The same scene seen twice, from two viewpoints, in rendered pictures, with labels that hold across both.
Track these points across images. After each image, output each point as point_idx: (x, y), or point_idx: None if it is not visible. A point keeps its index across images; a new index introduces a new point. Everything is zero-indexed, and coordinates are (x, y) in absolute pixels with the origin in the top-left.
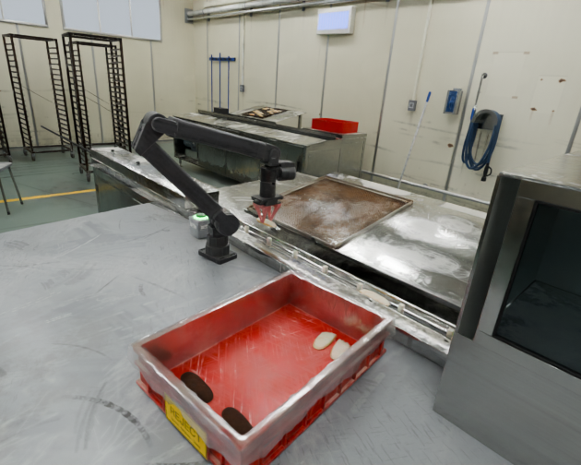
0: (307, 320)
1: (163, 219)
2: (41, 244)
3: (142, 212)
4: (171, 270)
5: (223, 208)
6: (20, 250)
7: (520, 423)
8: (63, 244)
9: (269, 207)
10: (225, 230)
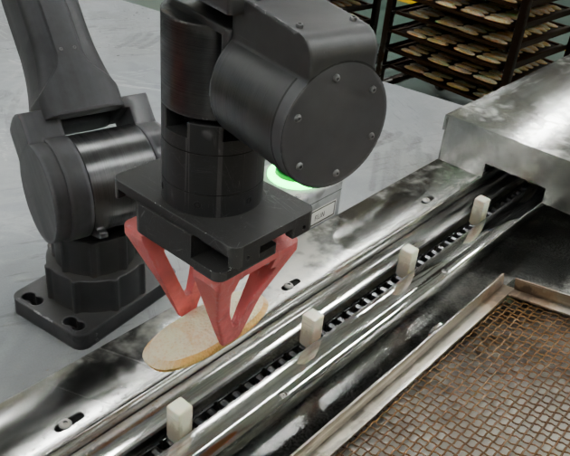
0: None
1: (388, 156)
2: (149, 56)
3: (414, 121)
4: None
5: (118, 135)
6: (113, 47)
7: None
8: (154, 71)
9: (258, 274)
10: (33, 204)
